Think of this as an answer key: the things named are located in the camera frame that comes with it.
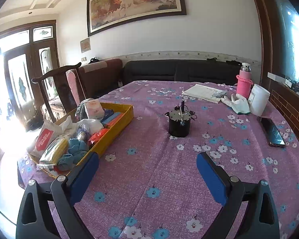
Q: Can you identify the lemon print tissue pack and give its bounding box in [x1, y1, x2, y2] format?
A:
[39, 135, 69, 165]

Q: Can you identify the blue towel cloth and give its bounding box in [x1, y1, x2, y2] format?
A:
[57, 138, 89, 171]

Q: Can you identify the red label wet wipes pack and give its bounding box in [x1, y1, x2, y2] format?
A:
[27, 120, 62, 158]

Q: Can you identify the white cloth bag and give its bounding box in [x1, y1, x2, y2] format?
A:
[59, 116, 104, 136]

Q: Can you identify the blue white plastic bag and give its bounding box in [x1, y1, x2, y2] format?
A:
[75, 128, 90, 143]

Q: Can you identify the red plastic bag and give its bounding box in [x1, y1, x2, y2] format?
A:
[88, 128, 108, 148]

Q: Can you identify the black box pack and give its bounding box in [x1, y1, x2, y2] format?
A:
[74, 102, 87, 121]

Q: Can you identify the blue orange sponge pack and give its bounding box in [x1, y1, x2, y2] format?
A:
[101, 112, 123, 128]

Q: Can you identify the black smartphone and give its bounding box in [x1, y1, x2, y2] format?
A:
[257, 117, 286, 148]

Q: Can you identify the yellow rimmed tray box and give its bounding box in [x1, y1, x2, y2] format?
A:
[28, 102, 134, 178]

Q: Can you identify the purple floral tablecloth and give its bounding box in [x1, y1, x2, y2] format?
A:
[16, 80, 299, 239]

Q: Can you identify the white work glove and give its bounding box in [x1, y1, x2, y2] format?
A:
[221, 94, 250, 115]

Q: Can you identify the white plastic jar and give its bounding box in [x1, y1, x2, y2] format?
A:
[248, 84, 270, 117]

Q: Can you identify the dark wooden chair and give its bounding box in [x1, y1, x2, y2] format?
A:
[32, 62, 87, 122]

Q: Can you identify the black motor with gear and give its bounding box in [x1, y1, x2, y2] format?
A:
[165, 100, 197, 138]

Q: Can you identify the pink thermos bottle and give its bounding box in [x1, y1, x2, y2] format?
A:
[237, 63, 253, 99]

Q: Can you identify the white paper booklet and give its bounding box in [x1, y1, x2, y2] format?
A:
[182, 84, 227, 104]

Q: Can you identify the brown armchair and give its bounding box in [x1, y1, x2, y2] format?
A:
[66, 59, 123, 104]

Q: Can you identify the black sofa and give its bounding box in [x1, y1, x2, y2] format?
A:
[122, 58, 241, 85]

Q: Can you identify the wooden sideboard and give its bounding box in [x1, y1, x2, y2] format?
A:
[254, 0, 299, 140]

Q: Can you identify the framed horse painting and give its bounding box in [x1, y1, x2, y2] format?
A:
[87, 0, 187, 37]

